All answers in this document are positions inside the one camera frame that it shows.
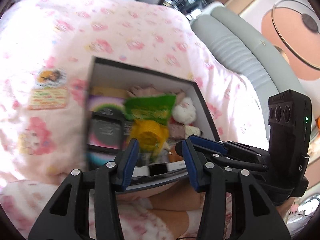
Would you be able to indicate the yellow round plastic container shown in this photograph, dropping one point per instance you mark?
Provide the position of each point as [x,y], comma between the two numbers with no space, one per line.
[147,135]

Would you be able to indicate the brown and cream hand cream tube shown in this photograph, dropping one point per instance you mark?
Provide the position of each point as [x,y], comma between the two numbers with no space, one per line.
[180,130]

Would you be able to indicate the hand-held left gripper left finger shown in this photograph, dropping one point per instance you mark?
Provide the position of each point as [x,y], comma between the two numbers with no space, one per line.
[130,167]

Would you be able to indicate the orange-edged yellow packet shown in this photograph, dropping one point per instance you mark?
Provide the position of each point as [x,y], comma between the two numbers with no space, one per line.
[47,100]

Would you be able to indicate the purple and black flat box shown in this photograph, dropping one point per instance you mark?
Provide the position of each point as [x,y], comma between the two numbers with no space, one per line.
[105,130]

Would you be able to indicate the yellow box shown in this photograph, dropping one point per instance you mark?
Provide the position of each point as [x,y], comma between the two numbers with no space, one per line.
[107,91]

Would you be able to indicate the pink printed blanket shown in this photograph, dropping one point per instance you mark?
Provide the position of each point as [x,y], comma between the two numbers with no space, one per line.
[125,30]

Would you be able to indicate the small packet with brown picture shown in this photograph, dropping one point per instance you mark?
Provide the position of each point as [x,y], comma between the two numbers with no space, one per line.
[50,76]

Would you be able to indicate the green snack packet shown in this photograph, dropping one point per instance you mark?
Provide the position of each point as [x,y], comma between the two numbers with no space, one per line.
[150,107]

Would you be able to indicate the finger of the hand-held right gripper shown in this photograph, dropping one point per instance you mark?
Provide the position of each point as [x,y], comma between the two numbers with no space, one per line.
[217,145]
[237,161]

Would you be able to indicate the fluffy pink and white blanket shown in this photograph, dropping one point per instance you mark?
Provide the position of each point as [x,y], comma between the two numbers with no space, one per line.
[20,200]

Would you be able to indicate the black cardboard box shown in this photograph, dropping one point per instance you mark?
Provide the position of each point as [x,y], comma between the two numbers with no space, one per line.
[150,80]

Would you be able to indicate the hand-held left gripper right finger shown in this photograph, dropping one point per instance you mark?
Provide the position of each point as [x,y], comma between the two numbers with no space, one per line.
[191,167]

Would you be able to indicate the white plush toy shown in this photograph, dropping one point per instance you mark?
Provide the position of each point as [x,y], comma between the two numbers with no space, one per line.
[183,110]

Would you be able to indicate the white and black flat box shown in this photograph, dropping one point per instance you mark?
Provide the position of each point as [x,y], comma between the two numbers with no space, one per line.
[175,166]

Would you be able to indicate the beige cloth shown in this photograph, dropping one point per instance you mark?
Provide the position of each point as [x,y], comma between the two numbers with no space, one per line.
[142,90]

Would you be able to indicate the grey padded headboard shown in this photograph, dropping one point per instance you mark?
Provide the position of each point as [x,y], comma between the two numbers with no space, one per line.
[225,42]

